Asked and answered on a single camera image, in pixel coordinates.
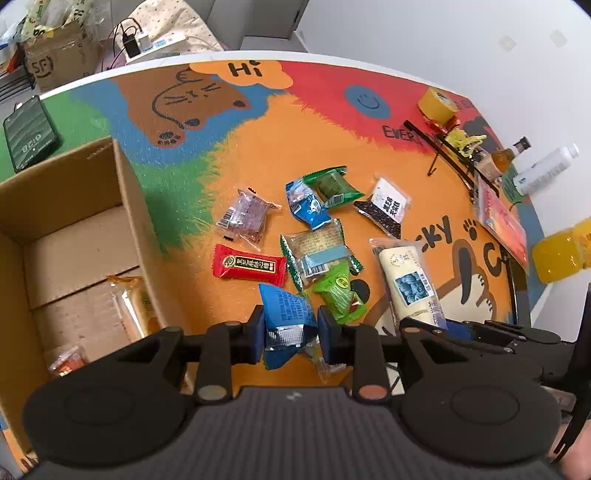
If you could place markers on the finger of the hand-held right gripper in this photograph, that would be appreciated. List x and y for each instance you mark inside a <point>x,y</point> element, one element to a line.
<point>498,347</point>
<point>521,332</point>

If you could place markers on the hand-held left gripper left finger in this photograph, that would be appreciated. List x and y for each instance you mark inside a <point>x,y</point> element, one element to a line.
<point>256,334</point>

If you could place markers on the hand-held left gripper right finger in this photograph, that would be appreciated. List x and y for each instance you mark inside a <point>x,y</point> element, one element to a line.
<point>328,339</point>

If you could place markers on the blue foil snack packet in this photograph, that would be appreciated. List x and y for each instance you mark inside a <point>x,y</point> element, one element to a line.
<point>284,309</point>

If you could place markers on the lime green snack packet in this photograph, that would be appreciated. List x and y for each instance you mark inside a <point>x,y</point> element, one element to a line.
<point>339,286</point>

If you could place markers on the red snack packet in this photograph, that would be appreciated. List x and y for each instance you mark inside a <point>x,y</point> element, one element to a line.
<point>249,265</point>

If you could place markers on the clear green-edged cake packet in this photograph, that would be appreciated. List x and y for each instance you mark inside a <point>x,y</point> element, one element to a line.
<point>318,244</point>

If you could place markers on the long white bread packet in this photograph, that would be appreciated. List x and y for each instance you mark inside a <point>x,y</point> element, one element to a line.
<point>408,281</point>

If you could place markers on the clear packet of brown snacks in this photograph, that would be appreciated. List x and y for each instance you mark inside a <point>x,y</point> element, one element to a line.
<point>249,214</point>

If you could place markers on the small blue snack packet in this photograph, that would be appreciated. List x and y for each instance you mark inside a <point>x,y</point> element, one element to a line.
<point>309,207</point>

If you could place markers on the black and white snack packet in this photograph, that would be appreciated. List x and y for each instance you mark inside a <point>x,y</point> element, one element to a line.
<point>388,201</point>

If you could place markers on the dark green snack packet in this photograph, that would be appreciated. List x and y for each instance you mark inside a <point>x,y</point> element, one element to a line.
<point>333,187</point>

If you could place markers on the person's right forearm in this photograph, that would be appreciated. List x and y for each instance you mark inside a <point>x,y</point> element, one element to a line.
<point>579,457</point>

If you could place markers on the small clear snack packet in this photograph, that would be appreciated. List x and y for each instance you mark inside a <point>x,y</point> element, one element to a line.
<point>328,371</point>

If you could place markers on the yellow juice bottle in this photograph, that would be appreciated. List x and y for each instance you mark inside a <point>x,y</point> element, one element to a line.
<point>561,251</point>

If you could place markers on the red booklet in clear sleeve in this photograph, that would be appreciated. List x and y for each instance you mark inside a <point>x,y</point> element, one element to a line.
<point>503,226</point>

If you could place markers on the yellow bread packet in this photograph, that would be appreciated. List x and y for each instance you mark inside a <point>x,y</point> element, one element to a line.
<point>134,300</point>

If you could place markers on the white plastic bottle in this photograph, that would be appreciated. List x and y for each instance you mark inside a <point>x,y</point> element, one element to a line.
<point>542,173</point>

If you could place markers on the small amber liquor bottle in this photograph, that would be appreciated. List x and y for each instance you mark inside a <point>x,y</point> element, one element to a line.
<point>501,159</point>

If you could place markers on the short thin black rod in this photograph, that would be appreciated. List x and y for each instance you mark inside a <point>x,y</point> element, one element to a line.
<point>430,170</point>

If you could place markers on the small red and clear packet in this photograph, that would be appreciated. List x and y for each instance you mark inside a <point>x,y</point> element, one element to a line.
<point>69,362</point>

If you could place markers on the colourful cartoon table mat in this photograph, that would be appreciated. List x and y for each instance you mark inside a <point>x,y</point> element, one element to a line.
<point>277,138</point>

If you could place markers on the crumpled yellow wrapper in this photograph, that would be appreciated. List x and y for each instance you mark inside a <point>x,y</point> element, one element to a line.
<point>461,141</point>

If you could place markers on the red candy wrapper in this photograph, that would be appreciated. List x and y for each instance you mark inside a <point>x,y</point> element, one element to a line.
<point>436,124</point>

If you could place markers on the yellow tape roll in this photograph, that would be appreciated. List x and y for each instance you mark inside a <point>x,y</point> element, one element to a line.
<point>434,104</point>

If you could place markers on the black smartphone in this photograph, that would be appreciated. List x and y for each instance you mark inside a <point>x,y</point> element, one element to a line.
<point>30,134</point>

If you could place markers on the white power strip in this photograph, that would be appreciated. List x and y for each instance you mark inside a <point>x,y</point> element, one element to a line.
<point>159,44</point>

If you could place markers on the black charger plug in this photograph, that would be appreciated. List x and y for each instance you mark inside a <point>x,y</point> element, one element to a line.
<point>131,44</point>

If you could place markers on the cream polka-dot cushion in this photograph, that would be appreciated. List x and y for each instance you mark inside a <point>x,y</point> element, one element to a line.
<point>184,23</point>

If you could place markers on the printed brown cardboard box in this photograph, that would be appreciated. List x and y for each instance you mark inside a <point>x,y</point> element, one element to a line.
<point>60,60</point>

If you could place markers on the black metal rack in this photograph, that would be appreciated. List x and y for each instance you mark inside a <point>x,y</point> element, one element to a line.
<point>14,85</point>

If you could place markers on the yellow panda-print neck pillow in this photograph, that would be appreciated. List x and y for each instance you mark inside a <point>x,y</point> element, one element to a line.
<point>46,23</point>

